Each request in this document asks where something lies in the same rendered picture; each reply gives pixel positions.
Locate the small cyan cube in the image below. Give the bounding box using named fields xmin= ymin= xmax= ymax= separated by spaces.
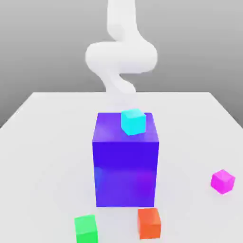
xmin=121 ymin=108 xmax=147 ymax=137

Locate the small orange cube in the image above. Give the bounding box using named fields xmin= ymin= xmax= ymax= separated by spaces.
xmin=137 ymin=207 xmax=162 ymax=240

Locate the small green cube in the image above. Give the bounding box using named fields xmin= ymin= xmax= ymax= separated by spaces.
xmin=74 ymin=214 xmax=99 ymax=243

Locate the small magenta cube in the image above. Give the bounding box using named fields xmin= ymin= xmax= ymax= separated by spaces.
xmin=210 ymin=169 xmax=236 ymax=195

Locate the large purple box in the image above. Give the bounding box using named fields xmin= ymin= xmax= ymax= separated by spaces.
xmin=92 ymin=112 xmax=159 ymax=208

